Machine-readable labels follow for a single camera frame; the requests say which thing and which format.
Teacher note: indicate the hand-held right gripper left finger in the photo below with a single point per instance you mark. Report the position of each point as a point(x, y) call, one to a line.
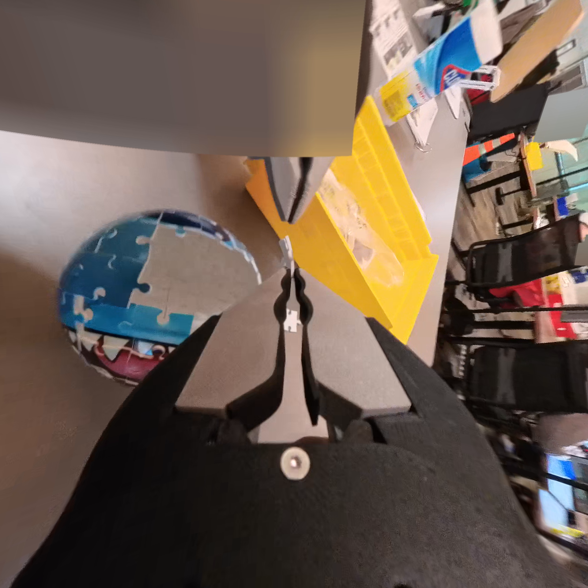
point(229, 363)

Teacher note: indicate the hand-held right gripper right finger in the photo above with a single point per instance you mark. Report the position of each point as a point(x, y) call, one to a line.
point(349, 363)

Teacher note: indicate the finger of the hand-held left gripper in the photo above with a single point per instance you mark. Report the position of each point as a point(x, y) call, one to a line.
point(271, 183)
point(314, 179)

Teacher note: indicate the white puzzle piece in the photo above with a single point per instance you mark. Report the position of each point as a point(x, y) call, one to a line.
point(291, 320)

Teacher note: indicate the blue shark puzzle ball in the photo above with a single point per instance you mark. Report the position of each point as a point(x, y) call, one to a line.
point(115, 257)

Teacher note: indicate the yellow plastic bin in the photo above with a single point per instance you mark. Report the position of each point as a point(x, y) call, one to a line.
point(395, 197)

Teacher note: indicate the clear plastic bag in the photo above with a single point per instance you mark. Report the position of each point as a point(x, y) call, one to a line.
point(367, 248)

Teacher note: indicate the printed paper sheet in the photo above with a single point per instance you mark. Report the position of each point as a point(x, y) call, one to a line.
point(425, 119)

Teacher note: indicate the printed paper in sleeve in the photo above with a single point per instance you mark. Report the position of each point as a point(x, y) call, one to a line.
point(390, 41)

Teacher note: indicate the black mesh chair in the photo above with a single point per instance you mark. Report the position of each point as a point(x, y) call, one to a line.
point(528, 252)
point(514, 376)

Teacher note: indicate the disinfecting wipes canister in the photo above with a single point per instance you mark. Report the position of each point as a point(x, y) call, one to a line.
point(441, 59)

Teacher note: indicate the white metal stand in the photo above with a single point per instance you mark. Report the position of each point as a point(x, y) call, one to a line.
point(482, 82)

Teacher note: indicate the computer monitor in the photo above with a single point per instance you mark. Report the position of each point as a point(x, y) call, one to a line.
point(558, 468)

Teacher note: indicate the cardboard panel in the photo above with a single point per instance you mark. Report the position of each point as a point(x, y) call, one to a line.
point(537, 46)

